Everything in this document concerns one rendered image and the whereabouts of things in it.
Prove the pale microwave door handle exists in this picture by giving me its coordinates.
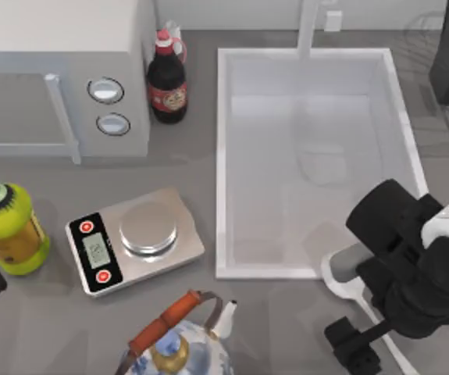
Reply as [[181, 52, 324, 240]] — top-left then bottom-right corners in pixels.
[[44, 73, 83, 165]]

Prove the blue white kettle orange handle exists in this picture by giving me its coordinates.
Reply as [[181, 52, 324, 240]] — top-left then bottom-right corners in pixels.
[[113, 288, 238, 375]]

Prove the silver kitchen scale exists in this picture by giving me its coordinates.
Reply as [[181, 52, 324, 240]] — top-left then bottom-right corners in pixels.
[[64, 186, 207, 300]]

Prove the yellow-green bottle green cap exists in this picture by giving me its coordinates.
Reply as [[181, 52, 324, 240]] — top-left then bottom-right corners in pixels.
[[0, 173, 51, 277]]

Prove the tall white tap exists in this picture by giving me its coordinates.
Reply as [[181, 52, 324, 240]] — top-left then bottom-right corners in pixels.
[[295, 0, 315, 62]]

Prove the white sink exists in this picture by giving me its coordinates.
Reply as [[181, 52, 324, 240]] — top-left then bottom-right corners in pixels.
[[214, 47, 430, 280]]

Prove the dark cola bottle red cap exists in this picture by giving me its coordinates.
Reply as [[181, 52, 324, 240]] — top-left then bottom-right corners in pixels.
[[146, 29, 189, 126]]

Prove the white wall socket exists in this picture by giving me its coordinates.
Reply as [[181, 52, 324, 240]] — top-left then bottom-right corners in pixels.
[[325, 10, 344, 33]]

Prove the white ladle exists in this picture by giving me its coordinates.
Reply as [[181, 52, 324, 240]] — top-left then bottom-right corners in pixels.
[[320, 244, 420, 375]]

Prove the clear bottle with red label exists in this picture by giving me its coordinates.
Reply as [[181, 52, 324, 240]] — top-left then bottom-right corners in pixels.
[[164, 21, 188, 64]]

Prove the pale microwave oven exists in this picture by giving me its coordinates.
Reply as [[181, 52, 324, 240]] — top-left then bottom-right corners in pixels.
[[0, 0, 159, 166]]

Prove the microwave oven door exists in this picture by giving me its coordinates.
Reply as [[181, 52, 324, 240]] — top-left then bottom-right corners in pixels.
[[0, 72, 81, 165]]

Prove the round microwave knob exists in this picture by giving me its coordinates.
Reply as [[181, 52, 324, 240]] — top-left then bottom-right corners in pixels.
[[86, 77, 126, 105], [95, 112, 132, 138]]

